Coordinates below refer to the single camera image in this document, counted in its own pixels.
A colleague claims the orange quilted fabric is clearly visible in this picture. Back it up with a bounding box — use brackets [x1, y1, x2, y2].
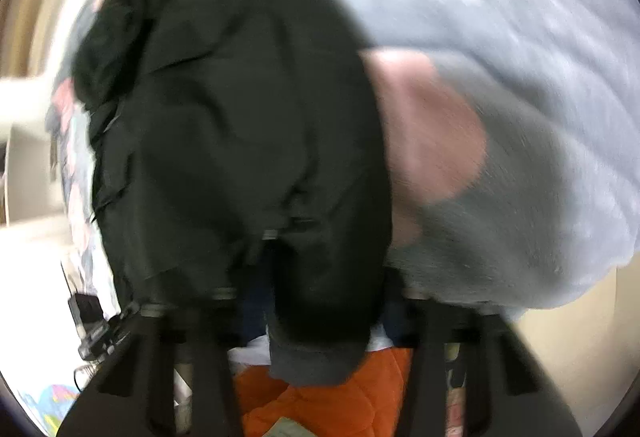
[234, 348, 411, 437]

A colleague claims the colourful wall map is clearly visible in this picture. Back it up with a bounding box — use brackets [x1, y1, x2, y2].
[18, 385, 79, 436]

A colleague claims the black hooded jacket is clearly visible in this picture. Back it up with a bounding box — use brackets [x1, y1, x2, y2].
[72, 0, 392, 386]

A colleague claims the grey floral bed blanket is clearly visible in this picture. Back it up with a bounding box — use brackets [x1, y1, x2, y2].
[46, 0, 640, 318]

